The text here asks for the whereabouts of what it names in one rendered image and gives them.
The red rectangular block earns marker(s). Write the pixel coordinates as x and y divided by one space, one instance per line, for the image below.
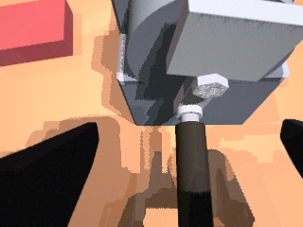
35 31

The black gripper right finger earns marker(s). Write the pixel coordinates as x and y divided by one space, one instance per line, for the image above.
291 138

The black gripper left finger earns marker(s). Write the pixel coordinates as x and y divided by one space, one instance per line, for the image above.
41 185

